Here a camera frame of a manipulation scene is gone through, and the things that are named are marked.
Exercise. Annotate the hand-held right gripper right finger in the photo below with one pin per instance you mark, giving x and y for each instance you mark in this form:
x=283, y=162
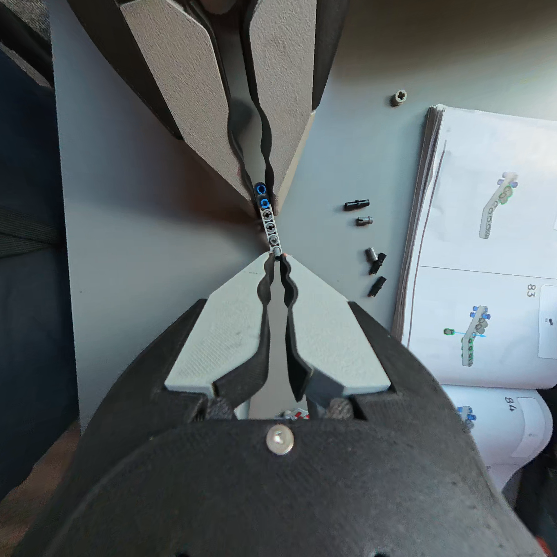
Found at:
x=339, y=343

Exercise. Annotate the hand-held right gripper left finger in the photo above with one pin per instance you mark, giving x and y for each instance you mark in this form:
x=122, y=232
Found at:
x=222, y=339

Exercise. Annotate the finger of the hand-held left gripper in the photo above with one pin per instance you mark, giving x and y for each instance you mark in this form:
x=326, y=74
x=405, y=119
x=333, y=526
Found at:
x=287, y=78
x=182, y=74

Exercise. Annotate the grey lego beam with blue pins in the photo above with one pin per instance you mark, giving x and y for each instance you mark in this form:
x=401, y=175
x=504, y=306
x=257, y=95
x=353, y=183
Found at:
x=270, y=226

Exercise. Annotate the red and white lego piece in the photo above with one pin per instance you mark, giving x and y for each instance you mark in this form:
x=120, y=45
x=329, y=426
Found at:
x=296, y=414

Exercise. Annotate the small tan lego bush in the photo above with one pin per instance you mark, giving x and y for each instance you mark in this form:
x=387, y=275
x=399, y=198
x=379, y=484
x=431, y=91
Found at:
x=399, y=98

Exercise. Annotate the short dark grey lego pin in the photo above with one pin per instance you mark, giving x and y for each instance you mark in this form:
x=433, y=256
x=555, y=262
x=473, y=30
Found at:
x=364, y=220

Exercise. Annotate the long black lego pin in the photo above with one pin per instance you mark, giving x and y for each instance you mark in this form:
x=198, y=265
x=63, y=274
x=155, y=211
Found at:
x=357, y=204

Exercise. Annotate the lego instruction booklet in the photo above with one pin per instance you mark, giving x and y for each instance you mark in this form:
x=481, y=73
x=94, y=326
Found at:
x=487, y=261

